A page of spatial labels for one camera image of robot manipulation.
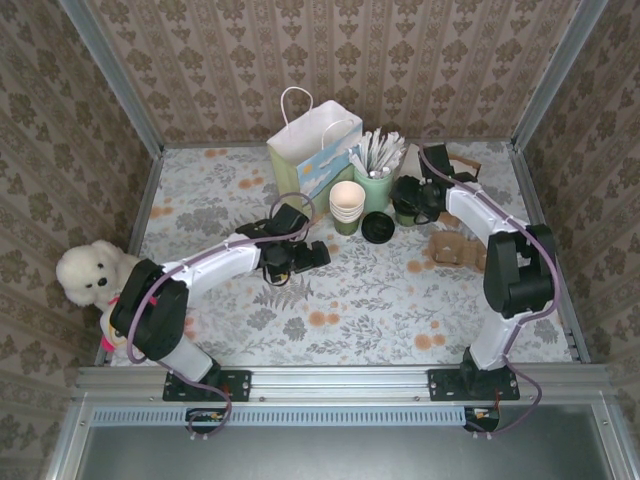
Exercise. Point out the white paper napkin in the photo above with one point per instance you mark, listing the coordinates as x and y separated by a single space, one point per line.
412 160

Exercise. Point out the brown pulp cup carrier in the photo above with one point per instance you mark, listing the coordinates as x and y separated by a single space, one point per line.
457 250

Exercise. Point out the landscape print paper bag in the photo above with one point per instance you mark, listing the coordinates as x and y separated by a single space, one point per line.
310 170

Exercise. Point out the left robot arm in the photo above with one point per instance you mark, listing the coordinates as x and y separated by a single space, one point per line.
220 260

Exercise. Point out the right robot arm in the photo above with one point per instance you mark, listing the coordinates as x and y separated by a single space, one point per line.
475 215

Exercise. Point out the mint green straw holder cup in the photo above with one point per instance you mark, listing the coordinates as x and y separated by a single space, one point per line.
374 192

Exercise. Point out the brown cardboard napkin box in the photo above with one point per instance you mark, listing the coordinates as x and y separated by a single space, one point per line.
467 167

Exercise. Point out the white plush dog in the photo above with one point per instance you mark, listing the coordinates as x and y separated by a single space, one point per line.
95 270

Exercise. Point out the plush doll with glasses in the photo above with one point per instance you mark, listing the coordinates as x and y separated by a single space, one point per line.
107 325

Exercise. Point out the grey metal panel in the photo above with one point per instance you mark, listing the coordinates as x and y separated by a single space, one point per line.
325 455

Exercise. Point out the aluminium side rail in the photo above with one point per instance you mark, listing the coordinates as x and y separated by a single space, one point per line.
136 235
526 190

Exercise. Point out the aluminium front rail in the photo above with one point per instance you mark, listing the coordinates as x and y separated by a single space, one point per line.
340 382

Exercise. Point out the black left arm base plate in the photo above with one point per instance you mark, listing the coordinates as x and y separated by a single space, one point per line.
240 385

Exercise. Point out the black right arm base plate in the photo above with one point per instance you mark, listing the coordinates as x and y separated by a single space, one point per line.
440 385

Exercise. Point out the aluminium frame post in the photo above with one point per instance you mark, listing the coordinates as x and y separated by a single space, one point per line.
122 90
556 75

